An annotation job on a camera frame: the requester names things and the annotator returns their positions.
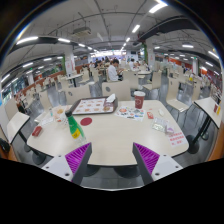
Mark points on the cream side table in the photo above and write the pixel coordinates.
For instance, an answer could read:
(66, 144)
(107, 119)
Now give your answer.
(209, 110)
(17, 124)

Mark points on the printed paper flyer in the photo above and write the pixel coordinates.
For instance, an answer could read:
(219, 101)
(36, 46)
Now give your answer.
(130, 113)

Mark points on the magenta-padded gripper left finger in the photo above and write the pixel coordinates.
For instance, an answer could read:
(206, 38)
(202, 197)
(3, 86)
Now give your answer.
(77, 159)

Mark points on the group of beige chairs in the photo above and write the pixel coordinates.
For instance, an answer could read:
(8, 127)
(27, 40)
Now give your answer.
(146, 78)

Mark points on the ceiling strip lights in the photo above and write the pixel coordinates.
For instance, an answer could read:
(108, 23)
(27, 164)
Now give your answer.
(136, 28)

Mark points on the ceiling air conditioner unit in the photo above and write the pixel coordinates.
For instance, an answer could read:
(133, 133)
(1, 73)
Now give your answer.
(81, 31)

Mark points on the red paper cup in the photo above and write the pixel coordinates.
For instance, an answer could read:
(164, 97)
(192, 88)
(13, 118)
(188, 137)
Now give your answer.
(139, 100)

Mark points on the dark food tray with paper liner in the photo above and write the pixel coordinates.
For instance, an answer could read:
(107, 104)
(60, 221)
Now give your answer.
(91, 106)

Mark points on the clear green-capped drink bottle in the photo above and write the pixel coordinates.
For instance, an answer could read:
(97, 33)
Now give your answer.
(76, 130)

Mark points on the small red sauce packet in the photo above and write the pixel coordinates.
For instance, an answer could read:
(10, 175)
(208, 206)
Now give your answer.
(150, 115)

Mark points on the beige wooden chair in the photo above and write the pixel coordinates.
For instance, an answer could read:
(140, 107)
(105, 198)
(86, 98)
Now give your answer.
(77, 94)
(174, 95)
(116, 90)

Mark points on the person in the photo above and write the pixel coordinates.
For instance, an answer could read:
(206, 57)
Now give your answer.
(113, 70)

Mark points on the red flat packet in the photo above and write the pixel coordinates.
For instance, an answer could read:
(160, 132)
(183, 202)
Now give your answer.
(36, 131)

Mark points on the white crumpled napkin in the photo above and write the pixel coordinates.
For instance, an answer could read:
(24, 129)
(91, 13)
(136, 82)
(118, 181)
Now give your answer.
(110, 98)

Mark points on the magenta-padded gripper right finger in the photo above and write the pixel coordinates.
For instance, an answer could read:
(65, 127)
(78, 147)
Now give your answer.
(147, 159)

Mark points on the clear plastic bag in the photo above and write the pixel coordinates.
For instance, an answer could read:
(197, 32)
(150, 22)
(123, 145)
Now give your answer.
(160, 125)

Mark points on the white sticker with pink text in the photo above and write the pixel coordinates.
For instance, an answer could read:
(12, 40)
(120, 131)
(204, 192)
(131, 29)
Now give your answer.
(177, 138)

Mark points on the flat round red coaster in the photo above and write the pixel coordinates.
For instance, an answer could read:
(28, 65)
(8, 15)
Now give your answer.
(86, 121)

